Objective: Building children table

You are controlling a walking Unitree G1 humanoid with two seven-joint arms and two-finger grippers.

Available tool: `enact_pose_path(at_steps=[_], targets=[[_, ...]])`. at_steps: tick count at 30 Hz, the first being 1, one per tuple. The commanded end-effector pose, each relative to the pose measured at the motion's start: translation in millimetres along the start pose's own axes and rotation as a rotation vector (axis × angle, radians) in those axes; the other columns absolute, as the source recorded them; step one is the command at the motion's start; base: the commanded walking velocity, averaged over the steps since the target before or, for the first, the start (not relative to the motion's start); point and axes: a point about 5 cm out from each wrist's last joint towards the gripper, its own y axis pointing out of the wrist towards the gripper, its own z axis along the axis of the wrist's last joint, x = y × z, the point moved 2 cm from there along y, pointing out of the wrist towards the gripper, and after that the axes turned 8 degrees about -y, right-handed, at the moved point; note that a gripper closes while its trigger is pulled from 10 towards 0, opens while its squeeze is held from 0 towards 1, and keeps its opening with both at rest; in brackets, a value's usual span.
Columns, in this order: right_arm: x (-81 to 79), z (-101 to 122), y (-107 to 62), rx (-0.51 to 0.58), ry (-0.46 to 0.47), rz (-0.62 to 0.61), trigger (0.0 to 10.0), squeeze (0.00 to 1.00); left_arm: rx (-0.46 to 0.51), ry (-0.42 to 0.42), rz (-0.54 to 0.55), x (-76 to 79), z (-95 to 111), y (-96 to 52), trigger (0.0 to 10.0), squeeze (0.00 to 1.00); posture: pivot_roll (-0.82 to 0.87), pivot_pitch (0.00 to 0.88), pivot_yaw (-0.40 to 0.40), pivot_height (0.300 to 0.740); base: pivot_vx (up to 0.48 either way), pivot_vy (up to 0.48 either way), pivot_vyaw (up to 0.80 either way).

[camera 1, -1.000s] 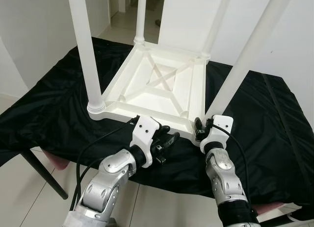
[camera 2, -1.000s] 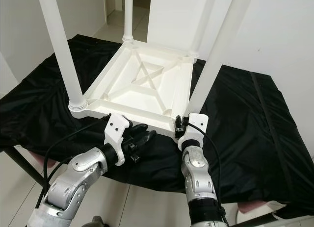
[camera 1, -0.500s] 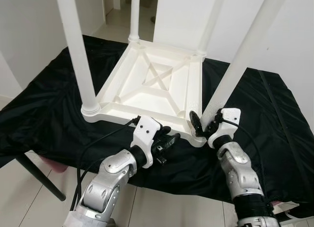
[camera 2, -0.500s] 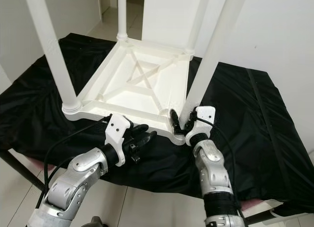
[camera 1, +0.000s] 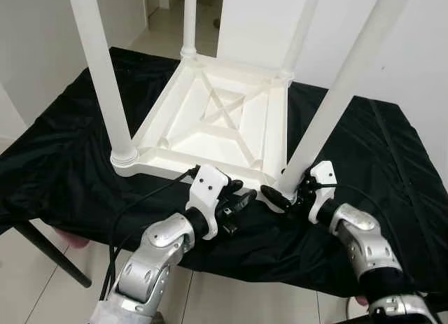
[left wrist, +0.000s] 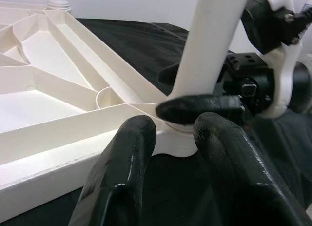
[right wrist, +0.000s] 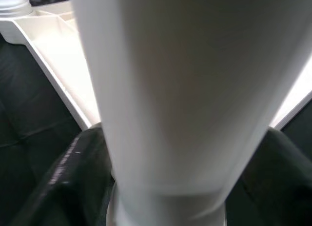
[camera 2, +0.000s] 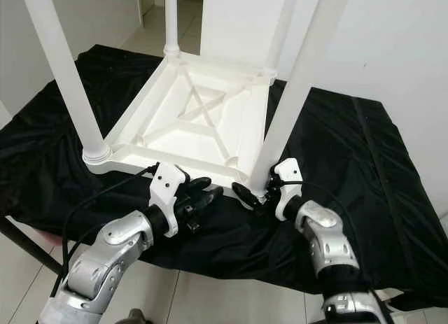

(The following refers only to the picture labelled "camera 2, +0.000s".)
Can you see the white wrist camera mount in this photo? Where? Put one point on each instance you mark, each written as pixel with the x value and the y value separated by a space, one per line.
pixel 171 178
pixel 288 171

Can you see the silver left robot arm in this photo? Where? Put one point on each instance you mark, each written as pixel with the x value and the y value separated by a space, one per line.
pixel 119 250

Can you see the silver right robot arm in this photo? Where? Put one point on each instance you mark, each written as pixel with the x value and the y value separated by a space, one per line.
pixel 329 236

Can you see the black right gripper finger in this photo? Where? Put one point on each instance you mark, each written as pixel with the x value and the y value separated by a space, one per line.
pixel 245 194

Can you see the grey left robot foot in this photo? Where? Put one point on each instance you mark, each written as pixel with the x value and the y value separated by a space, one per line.
pixel 136 318

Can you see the black table cloth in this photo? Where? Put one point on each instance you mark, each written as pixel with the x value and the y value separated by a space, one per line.
pixel 378 198

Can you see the white plastic table leg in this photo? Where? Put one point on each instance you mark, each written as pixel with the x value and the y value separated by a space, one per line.
pixel 280 30
pixel 301 79
pixel 171 19
pixel 70 72

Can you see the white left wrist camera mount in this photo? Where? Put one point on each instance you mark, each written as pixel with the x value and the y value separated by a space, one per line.
pixel 171 178

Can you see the pink table with black legs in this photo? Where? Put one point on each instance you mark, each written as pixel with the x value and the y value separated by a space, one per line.
pixel 31 247

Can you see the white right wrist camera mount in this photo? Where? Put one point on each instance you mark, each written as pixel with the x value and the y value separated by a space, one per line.
pixel 288 171

